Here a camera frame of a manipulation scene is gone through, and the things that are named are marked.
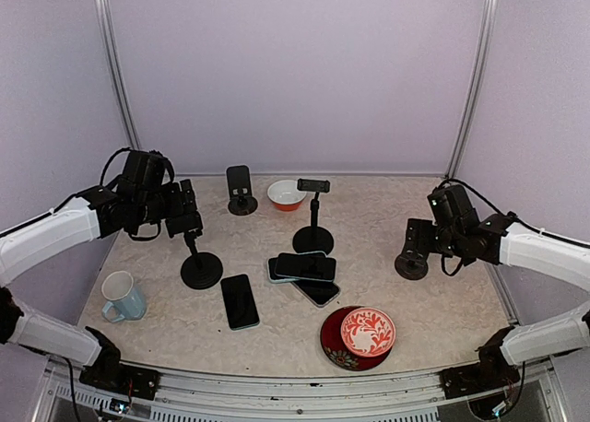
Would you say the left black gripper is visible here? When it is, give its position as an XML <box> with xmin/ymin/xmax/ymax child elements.
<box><xmin>136</xmin><ymin>179</ymin><xmax>197</xmax><ymax>226</ymax></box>

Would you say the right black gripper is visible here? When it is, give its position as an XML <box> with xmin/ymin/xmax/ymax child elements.
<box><xmin>405</xmin><ymin>217</ymin><xmax>464</xmax><ymax>257</ymax></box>

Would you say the black pole phone stand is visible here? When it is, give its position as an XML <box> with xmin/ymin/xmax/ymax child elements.
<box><xmin>292</xmin><ymin>178</ymin><xmax>335</xmax><ymax>254</ymax></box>
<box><xmin>181</xmin><ymin>231</ymin><xmax>223</xmax><ymax>290</ymax></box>

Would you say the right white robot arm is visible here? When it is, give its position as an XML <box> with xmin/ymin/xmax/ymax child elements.
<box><xmin>395</xmin><ymin>178</ymin><xmax>589</xmax><ymax>389</ymax></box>

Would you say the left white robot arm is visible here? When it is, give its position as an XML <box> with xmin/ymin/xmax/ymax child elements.
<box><xmin>1</xmin><ymin>147</ymin><xmax>203</xmax><ymax>390</ymax></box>

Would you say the right small desk phone stand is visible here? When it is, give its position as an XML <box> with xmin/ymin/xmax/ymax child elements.
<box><xmin>395</xmin><ymin>253</ymin><xmax>429</xmax><ymax>281</ymax></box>

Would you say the small desk phone stand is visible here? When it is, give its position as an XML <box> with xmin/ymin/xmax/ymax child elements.
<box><xmin>395</xmin><ymin>253</ymin><xmax>429</xmax><ymax>281</ymax></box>
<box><xmin>226</xmin><ymin>165</ymin><xmax>258</xmax><ymax>216</ymax></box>

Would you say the left small desk phone stand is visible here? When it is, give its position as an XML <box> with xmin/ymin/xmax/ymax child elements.
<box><xmin>226</xmin><ymin>165</ymin><xmax>258</xmax><ymax>216</ymax></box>

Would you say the light blue mug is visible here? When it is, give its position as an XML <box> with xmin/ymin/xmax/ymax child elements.
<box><xmin>100</xmin><ymin>271</ymin><xmax>147</xmax><ymax>323</ymax></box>

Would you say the red white patterned bowl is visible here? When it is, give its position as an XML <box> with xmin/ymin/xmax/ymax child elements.
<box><xmin>340</xmin><ymin>307</ymin><xmax>396</xmax><ymax>358</ymax></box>

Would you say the orange white bowl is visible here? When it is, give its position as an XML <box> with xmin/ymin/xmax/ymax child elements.
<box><xmin>267</xmin><ymin>180</ymin><xmax>307</xmax><ymax>212</ymax></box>

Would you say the lone black smartphone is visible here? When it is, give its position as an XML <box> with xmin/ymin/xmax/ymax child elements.
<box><xmin>220</xmin><ymin>274</ymin><xmax>260</xmax><ymax>331</ymax></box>

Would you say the middle stacked blue smartphone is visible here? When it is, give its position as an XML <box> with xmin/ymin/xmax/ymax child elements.
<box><xmin>267</xmin><ymin>251</ymin><xmax>326</xmax><ymax>284</ymax></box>

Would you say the dark red floral plate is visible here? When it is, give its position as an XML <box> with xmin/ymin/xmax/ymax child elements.
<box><xmin>320</xmin><ymin>306</ymin><xmax>392</xmax><ymax>371</ymax></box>

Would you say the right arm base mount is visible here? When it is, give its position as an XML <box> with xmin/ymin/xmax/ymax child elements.
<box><xmin>440</xmin><ymin>325</ymin><xmax>521</xmax><ymax>399</ymax></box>

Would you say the right aluminium corner post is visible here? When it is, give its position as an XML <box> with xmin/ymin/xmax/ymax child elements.
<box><xmin>445</xmin><ymin>0</ymin><xmax>499</xmax><ymax>178</ymax></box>

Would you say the aluminium corner post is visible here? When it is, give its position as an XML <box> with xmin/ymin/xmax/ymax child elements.
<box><xmin>94</xmin><ymin>0</ymin><xmax>141</xmax><ymax>149</ymax></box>
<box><xmin>445</xmin><ymin>0</ymin><xmax>499</xmax><ymax>178</ymax></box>

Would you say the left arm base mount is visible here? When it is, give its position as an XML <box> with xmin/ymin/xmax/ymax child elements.
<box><xmin>79</xmin><ymin>326</ymin><xmax>160</xmax><ymax>401</ymax></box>

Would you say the left aluminium corner post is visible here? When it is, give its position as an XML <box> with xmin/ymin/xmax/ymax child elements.
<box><xmin>94</xmin><ymin>0</ymin><xmax>141</xmax><ymax>149</ymax></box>

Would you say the front aluminium frame rail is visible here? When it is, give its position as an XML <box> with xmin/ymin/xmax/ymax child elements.
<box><xmin>34</xmin><ymin>355</ymin><xmax>568</xmax><ymax>422</ymax></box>

